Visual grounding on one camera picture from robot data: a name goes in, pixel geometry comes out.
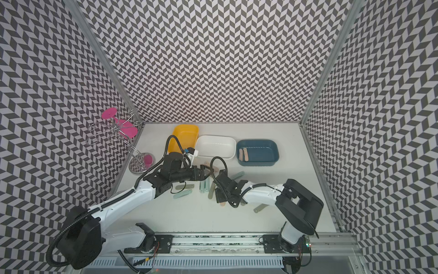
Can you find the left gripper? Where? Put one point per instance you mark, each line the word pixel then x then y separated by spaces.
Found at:
pixel 202 172

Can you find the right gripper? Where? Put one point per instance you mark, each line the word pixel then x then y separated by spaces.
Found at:
pixel 219 197

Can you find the pink knife vertical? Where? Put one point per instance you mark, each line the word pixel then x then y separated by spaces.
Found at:
pixel 246 155

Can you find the dark teal storage box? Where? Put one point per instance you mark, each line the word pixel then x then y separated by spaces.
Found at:
pixel 262 152

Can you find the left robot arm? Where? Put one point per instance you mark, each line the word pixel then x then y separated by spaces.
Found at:
pixel 87 233

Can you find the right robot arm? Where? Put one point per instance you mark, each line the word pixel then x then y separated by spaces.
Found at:
pixel 301 208

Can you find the white storage box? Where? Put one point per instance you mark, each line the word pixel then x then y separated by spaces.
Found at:
pixel 209 146

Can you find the yellow storage box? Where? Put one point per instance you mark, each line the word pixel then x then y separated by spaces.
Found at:
pixel 187 134

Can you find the mint knife centre right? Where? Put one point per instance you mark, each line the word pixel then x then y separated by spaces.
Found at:
pixel 207 185

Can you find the mint knife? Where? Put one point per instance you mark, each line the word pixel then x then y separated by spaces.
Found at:
pixel 207 185
pixel 202 186
pixel 182 194
pixel 238 175

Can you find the mint knife centre left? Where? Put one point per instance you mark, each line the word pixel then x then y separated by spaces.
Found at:
pixel 202 186

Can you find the olive knife centre vertical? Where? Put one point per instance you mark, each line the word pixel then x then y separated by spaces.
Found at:
pixel 211 190

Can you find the olive knife left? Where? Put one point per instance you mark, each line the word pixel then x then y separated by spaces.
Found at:
pixel 183 187

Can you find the mint knife upper right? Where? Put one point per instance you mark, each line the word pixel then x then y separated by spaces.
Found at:
pixel 238 175

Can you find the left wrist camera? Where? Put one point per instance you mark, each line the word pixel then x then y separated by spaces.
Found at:
pixel 191 153

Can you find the wire rack with pink discs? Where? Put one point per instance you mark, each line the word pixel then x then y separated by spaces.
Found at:
pixel 122 131

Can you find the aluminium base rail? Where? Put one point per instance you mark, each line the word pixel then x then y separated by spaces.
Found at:
pixel 252 244

